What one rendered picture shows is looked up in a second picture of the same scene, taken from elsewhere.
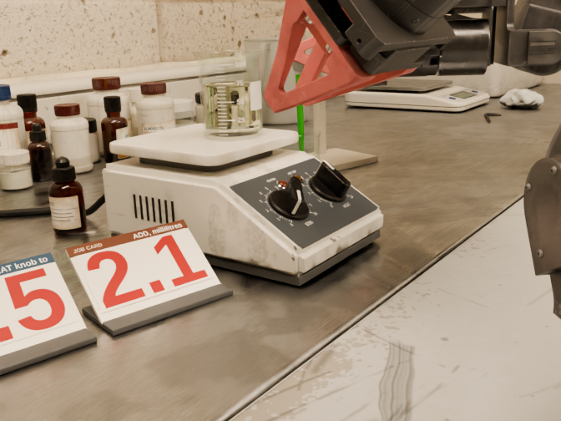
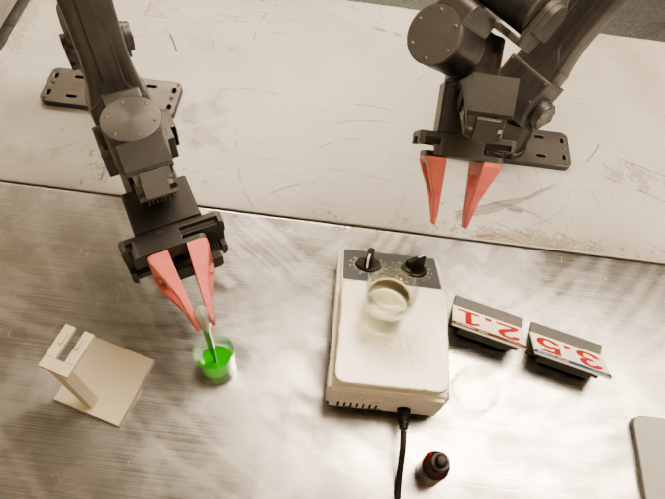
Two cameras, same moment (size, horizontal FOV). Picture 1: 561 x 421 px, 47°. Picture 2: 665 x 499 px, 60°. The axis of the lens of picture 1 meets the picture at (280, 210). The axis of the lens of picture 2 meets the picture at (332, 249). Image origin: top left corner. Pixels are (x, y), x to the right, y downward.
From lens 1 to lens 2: 0.93 m
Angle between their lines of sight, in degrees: 94
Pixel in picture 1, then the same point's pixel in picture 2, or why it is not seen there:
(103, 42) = not seen: outside the picture
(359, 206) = (359, 253)
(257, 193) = (426, 280)
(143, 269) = (491, 325)
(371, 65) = not seen: hidden behind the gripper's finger
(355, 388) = (494, 220)
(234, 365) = (509, 261)
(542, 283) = (364, 179)
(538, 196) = (543, 116)
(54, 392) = (565, 308)
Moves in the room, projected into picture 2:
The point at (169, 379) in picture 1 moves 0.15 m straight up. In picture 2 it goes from (531, 277) to (581, 214)
